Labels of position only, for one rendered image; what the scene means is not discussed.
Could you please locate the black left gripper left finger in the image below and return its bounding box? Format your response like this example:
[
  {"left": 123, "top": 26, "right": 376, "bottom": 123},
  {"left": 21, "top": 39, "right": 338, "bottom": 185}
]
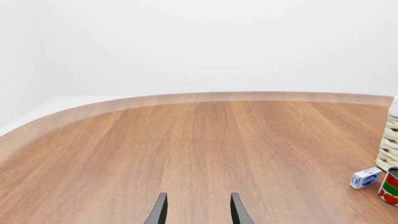
[{"left": 143, "top": 192, "right": 169, "bottom": 224}]

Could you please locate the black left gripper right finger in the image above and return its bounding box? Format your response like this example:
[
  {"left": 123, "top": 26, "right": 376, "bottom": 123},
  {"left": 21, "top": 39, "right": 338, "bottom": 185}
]
[{"left": 230, "top": 192, "right": 255, "bottom": 224}]

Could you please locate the small white and blue box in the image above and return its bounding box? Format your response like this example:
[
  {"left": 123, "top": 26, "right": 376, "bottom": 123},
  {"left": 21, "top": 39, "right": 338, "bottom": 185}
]
[{"left": 349, "top": 166, "right": 382, "bottom": 190}]

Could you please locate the red and green tomato tin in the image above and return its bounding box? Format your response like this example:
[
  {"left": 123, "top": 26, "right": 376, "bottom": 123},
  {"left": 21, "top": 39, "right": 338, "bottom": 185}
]
[{"left": 377, "top": 166, "right": 398, "bottom": 207}]

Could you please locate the white woven rope basket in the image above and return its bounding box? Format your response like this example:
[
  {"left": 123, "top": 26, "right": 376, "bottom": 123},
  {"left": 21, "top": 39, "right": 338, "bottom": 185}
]
[{"left": 375, "top": 95, "right": 398, "bottom": 168}]

